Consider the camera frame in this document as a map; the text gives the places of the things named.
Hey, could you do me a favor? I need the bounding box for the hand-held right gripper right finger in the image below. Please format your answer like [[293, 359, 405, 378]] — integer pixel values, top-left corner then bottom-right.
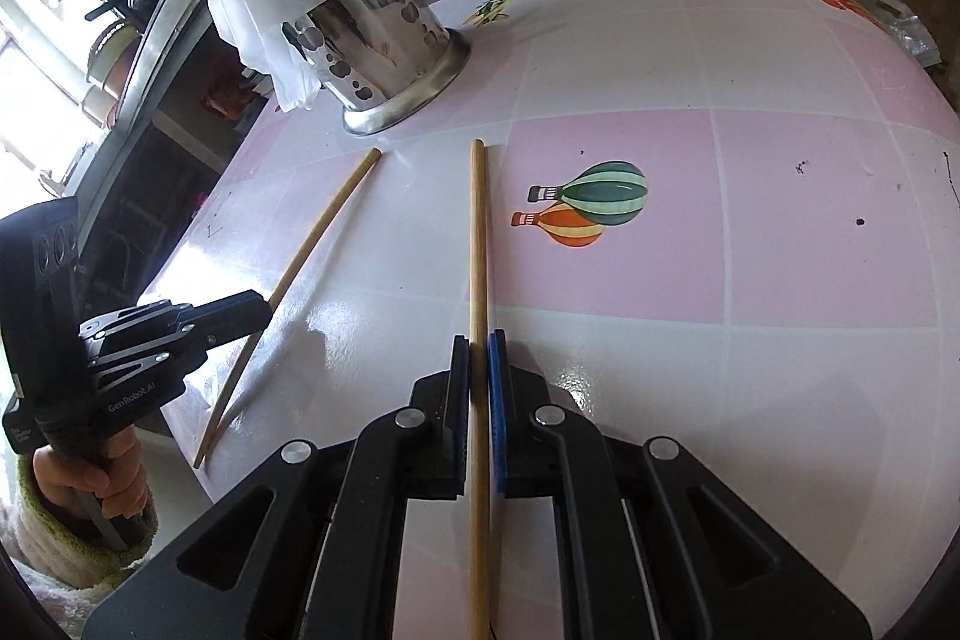
[[486, 331, 875, 640]]

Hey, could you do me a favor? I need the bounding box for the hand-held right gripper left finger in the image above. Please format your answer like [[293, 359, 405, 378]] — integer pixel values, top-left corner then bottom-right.
[[82, 334, 472, 640]]

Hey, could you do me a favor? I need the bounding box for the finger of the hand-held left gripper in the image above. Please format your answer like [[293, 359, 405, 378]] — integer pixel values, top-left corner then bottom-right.
[[81, 292, 269, 341], [86, 304, 272, 390]]

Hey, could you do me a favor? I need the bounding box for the long wooden chopstick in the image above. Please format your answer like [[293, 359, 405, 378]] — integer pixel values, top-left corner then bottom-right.
[[469, 139, 493, 640], [193, 148, 383, 470]]

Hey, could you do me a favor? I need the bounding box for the perforated steel utensil holder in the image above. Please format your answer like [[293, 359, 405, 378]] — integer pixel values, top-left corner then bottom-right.
[[281, 0, 473, 137]]

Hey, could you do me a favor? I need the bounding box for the person's left hand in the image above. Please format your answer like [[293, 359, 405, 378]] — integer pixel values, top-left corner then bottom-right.
[[34, 434, 151, 522]]

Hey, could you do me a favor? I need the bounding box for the red packet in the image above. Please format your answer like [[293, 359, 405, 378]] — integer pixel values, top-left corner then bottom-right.
[[202, 81, 260, 121]]

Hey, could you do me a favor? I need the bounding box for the fuzzy beige robe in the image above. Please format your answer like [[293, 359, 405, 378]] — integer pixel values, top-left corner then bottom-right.
[[0, 497, 53, 615]]

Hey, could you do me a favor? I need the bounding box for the handled clear plastic bag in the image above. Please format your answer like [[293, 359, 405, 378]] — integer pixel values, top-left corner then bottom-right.
[[832, 0, 943, 68]]

